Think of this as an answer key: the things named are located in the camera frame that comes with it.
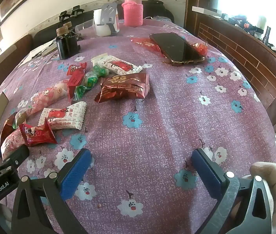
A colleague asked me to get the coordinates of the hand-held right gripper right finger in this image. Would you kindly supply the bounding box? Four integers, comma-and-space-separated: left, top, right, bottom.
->
191, 148, 275, 234

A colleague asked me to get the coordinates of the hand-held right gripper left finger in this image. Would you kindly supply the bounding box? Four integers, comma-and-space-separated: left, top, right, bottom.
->
11, 148, 92, 234

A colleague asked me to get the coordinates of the pink snack packet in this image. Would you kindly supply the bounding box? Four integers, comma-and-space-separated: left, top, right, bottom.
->
1, 129, 28, 161
27, 80, 69, 115

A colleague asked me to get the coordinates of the small dark red snack packet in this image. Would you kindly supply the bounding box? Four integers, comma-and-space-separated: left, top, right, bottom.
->
0, 114, 19, 142

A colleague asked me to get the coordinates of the red cartoon snack packet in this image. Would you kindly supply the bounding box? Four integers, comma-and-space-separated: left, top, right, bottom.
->
19, 117, 58, 147

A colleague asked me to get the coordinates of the green trimmed candy packet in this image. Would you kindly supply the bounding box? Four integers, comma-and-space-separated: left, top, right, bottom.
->
13, 110, 32, 128

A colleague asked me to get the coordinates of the white and red snack packet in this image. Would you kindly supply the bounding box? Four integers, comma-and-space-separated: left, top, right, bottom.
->
38, 101, 87, 130
91, 56, 143, 76

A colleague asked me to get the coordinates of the small red candy packet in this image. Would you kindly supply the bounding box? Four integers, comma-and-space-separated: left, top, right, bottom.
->
66, 62, 88, 76
67, 71, 88, 101

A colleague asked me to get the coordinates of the purple floral tablecloth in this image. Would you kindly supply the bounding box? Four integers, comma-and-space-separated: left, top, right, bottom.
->
0, 18, 276, 234

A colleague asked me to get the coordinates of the green wrapped candy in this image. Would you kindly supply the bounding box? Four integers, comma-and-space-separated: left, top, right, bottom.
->
93, 63, 109, 77
83, 72, 99, 88

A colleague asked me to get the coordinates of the brown armchair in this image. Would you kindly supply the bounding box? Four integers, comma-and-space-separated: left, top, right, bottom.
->
0, 34, 33, 88

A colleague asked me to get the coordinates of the large dark red snack packet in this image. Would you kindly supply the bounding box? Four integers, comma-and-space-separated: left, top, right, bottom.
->
94, 73, 150, 103

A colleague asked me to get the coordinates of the white paper sheet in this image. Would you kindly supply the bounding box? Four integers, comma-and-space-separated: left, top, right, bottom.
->
27, 41, 58, 59

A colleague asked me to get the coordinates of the black smartphone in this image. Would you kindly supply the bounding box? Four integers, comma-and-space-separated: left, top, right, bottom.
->
149, 32, 206, 67

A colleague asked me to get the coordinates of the red cellophane wrapper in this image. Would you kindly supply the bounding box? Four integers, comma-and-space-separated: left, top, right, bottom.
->
130, 37, 209, 65

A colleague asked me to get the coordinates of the clear plastic cup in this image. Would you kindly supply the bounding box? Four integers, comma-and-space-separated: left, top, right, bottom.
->
74, 21, 97, 38

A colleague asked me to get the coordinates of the white cup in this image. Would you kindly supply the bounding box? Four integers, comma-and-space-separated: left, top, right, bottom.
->
93, 10, 120, 37

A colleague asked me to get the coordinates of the pile of dark tools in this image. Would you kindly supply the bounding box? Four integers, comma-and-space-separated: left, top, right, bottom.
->
222, 12, 276, 61

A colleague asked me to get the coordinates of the white shelf board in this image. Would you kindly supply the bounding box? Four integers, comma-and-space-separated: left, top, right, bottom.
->
192, 6, 222, 15

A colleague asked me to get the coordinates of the pink bottle with knitted sleeve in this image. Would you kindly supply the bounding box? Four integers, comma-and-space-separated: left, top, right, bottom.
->
121, 0, 144, 28

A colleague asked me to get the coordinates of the black sofa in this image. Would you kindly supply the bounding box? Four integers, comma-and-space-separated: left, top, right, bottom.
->
32, 0, 175, 48

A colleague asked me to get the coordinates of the framed wall picture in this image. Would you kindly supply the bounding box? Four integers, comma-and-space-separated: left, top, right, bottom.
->
0, 0, 60, 27

